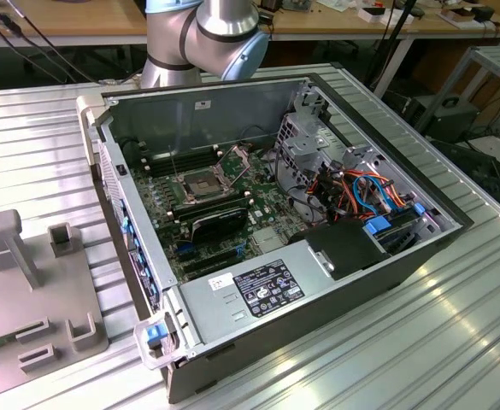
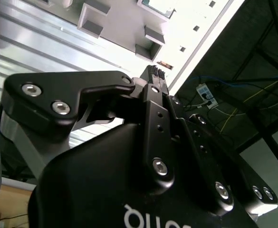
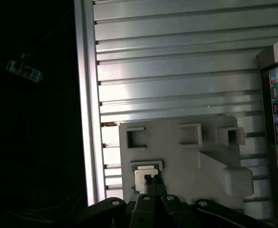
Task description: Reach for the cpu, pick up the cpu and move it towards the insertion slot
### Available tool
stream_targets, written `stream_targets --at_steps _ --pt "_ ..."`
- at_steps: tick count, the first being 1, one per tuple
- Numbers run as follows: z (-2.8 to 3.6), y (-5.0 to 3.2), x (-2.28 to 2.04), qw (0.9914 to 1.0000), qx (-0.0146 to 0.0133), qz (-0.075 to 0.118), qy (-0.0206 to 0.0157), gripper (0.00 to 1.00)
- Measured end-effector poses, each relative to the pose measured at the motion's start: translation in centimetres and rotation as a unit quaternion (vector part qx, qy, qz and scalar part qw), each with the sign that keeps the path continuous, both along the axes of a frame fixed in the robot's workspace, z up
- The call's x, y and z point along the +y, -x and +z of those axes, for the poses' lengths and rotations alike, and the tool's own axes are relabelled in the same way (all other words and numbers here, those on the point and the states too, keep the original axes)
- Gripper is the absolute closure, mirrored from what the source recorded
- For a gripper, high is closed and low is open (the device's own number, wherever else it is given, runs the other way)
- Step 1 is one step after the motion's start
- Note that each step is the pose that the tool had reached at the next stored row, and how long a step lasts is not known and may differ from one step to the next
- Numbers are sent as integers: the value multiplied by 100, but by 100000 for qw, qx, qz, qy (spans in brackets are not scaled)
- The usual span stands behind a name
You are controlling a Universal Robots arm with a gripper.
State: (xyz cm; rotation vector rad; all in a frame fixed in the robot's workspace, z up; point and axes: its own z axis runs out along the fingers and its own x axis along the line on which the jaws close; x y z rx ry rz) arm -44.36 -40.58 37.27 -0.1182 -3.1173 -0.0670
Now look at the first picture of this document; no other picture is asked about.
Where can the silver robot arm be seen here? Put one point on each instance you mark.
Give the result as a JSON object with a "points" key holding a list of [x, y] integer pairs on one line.
{"points": [[219, 34]]}

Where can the black RAM slot bank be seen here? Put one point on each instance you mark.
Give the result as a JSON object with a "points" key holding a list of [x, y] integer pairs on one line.
{"points": [[181, 161], [207, 207]]}

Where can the CPU socket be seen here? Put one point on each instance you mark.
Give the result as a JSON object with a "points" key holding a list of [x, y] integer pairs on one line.
{"points": [[200, 185]]}

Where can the black expansion slot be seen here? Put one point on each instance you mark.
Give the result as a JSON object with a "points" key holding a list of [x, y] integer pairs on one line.
{"points": [[211, 267], [209, 256]]}

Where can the short blue expansion slot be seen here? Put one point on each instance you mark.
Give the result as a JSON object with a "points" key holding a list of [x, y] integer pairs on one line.
{"points": [[183, 250]]}

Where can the green motherboard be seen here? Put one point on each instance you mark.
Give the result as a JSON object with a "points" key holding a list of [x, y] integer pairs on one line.
{"points": [[271, 203]]}

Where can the black graphics card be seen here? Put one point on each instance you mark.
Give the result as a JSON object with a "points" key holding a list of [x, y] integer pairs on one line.
{"points": [[219, 224]]}

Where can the silver chipset heatsink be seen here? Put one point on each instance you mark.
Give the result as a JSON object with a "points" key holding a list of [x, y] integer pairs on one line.
{"points": [[268, 240]]}

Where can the silver metal drive cage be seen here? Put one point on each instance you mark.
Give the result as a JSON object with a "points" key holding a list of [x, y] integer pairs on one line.
{"points": [[301, 149]]}

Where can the black plastic shroud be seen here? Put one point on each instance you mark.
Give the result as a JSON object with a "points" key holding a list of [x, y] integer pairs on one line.
{"points": [[348, 247]]}

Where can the grey power supply with label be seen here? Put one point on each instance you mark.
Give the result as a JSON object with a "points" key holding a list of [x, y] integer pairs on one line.
{"points": [[215, 307]]}

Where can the blue disk carrier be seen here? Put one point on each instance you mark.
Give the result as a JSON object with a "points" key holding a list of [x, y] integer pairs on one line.
{"points": [[378, 224]]}

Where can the open black PC case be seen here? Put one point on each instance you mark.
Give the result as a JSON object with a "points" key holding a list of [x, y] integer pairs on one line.
{"points": [[360, 290]]}

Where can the blue case latch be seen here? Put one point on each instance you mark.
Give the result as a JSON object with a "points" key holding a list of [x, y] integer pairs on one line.
{"points": [[155, 335]]}

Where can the small blue clip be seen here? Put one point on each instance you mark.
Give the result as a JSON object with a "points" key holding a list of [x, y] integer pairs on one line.
{"points": [[419, 209]]}

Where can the wooden desk with white legs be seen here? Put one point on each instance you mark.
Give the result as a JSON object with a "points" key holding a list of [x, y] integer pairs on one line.
{"points": [[339, 27]]}

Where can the black mesh panel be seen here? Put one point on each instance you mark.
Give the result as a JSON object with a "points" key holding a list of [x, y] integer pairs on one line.
{"points": [[476, 175]]}

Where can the black tripod pole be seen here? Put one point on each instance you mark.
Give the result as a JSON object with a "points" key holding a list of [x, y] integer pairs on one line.
{"points": [[397, 30]]}

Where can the white box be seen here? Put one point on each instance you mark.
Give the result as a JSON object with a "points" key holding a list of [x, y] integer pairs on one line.
{"points": [[378, 15]]}

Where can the grey parts rack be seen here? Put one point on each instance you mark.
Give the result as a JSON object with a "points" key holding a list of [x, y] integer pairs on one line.
{"points": [[27, 307]]}

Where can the brown cardboard box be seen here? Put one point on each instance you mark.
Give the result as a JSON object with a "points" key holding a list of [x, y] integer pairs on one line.
{"points": [[457, 16]]}

